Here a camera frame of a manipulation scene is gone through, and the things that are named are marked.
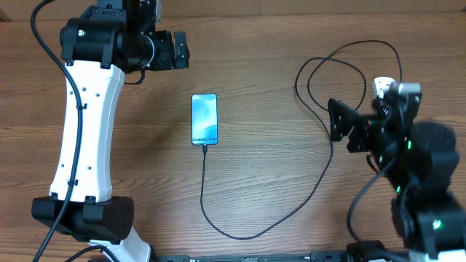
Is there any blue Samsung Galaxy smartphone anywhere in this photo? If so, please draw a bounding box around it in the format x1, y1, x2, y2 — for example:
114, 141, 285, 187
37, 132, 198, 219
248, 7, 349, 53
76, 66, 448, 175
191, 93, 218, 146

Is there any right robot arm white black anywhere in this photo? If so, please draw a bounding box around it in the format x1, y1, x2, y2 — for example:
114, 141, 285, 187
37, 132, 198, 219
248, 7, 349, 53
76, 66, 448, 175
328, 82, 465, 261

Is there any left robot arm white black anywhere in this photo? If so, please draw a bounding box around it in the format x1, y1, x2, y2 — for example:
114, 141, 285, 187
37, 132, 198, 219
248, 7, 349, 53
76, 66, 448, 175
31, 0, 190, 261

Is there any white power strip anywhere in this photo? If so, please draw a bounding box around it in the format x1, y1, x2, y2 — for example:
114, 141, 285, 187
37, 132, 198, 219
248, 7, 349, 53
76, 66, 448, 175
372, 76, 396, 99

